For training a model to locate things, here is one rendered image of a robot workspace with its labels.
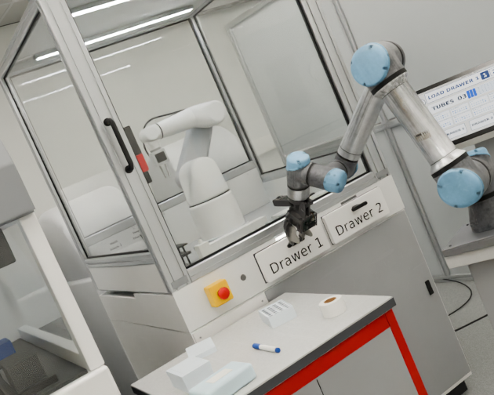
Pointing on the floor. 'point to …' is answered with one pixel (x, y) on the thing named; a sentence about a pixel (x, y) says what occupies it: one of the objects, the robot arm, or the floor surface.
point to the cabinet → (374, 256)
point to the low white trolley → (313, 352)
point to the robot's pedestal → (492, 286)
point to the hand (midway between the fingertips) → (296, 239)
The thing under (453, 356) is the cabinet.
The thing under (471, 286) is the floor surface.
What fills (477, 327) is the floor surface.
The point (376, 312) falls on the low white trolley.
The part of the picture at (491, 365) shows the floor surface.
